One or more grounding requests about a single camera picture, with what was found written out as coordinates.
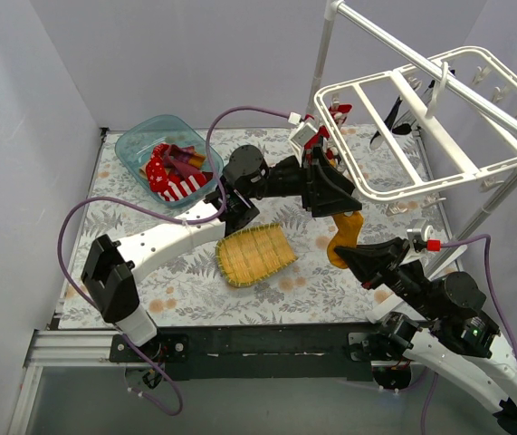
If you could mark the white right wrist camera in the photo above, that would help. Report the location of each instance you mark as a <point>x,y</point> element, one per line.
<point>421,241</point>

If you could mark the maroon purple striped sock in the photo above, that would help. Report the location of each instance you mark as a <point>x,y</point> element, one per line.
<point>185,161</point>

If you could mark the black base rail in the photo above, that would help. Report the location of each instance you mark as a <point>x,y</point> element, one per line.
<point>264,351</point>

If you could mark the red sock with white pattern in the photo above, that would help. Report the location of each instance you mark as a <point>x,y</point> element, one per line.
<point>158,176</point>

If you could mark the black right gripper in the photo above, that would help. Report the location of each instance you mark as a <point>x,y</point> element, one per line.
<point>394,261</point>

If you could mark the red white striped sock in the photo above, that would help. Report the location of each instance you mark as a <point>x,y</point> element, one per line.
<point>173,189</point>
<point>339,112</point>

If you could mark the mustard yellow sock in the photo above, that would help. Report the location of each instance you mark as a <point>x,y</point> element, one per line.
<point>348,229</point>

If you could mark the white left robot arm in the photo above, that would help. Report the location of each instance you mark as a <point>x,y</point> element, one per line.
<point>114,268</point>

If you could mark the white clip sock hanger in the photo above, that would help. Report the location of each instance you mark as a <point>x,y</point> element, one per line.
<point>420,85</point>

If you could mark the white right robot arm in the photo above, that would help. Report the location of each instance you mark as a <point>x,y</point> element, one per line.
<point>460,341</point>

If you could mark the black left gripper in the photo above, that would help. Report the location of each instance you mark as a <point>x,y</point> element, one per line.
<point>309,182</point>

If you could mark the black white striped sock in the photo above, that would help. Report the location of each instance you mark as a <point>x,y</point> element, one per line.
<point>376,140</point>

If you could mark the beige striped sock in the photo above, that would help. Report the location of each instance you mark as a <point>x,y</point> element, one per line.
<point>143,172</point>

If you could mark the woven bamboo tray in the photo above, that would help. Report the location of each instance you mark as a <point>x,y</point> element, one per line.
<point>253,254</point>

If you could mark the teal transparent plastic basin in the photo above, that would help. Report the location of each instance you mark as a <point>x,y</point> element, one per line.
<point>135,146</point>

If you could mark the white drying rack stand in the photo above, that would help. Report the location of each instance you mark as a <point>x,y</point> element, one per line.
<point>336,8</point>

